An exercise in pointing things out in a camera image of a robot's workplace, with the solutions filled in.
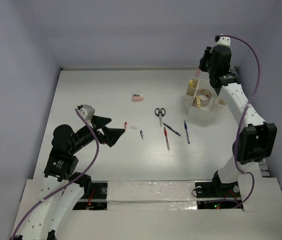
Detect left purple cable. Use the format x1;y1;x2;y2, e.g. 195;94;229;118
9;108;100;240

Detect pink eraser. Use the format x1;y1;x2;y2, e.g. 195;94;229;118
132;93;144;102

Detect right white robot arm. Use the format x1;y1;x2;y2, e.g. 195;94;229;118
199;45;278;196

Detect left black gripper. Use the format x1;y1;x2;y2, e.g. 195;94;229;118
70;114;125;153

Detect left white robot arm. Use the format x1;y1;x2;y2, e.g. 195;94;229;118
11;115;125;240

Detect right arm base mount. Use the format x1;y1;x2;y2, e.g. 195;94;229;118
191;181;243;210

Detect purple pen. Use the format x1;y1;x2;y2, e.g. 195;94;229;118
163;122;181;137

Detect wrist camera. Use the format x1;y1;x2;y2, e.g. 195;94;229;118
75;104;95;123
215;34;231;47

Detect beige masking tape roll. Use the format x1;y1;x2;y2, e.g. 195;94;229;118
193;96;201;109

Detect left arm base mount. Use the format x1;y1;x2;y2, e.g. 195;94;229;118
73;181;108;211

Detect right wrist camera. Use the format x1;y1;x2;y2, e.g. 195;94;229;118
215;34;231;47

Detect white desk organizer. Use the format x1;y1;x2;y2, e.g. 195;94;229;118
184;78;226;122

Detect blue pen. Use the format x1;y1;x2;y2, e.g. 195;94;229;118
184;120;190;144

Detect red pen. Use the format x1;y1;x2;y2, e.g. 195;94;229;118
163;127;170;151

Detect black scissors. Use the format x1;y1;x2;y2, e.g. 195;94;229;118
154;107;166;126

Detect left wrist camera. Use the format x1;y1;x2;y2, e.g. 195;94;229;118
75;104;95;123

